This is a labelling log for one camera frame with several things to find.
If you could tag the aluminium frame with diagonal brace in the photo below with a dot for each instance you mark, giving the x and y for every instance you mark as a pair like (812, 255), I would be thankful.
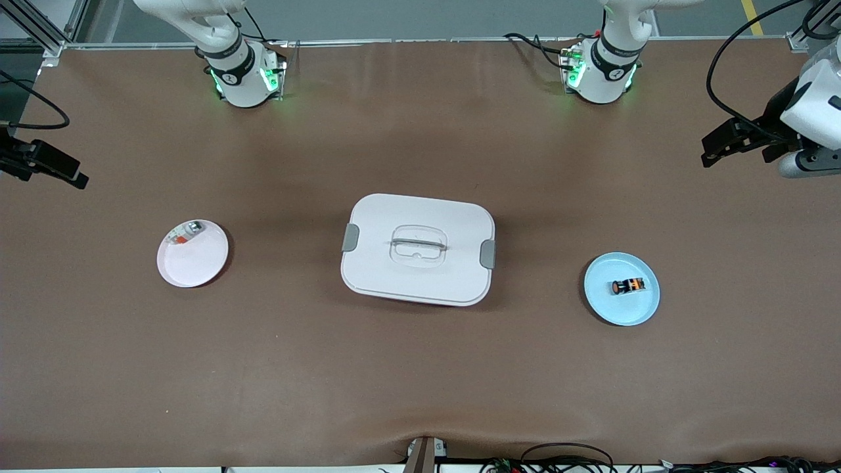
(49, 39)

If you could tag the white lidded storage box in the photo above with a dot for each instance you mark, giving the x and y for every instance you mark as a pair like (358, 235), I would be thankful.
(420, 276)

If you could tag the front camera mount bracket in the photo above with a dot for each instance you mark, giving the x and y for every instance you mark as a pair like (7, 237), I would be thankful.
(424, 456)

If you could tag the orange push button switch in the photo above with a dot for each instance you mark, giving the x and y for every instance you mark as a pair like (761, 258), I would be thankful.
(627, 286)

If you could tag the light blue round plate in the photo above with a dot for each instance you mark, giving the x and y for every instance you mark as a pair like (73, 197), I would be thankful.
(621, 309)

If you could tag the aluminium frame corner post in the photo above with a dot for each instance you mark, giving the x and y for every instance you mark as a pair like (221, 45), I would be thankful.
(796, 41)

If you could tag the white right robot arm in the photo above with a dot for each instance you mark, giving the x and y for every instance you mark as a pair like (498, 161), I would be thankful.
(240, 79)

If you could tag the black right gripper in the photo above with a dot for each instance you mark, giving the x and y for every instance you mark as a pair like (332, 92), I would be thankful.
(13, 160)

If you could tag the pink round plate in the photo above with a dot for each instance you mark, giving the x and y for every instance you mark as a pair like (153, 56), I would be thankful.
(194, 263)

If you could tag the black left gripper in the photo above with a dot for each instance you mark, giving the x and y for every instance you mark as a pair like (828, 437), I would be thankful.
(770, 120)

